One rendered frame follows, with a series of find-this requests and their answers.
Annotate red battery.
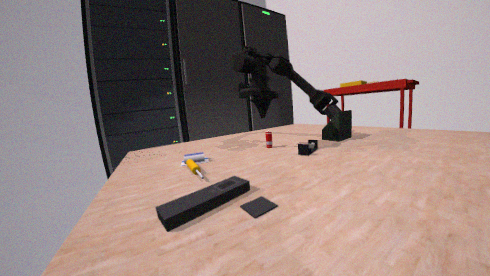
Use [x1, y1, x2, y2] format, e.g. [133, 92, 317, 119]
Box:
[266, 131, 273, 148]

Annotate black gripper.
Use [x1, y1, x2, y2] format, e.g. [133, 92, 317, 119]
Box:
[239, 73, 278, 118]

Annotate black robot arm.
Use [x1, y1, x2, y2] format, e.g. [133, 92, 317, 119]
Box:
[231, 45, 341, 120]

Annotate yellow screwdriver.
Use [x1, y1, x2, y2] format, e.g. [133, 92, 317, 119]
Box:
[187, 159, 204, 179]

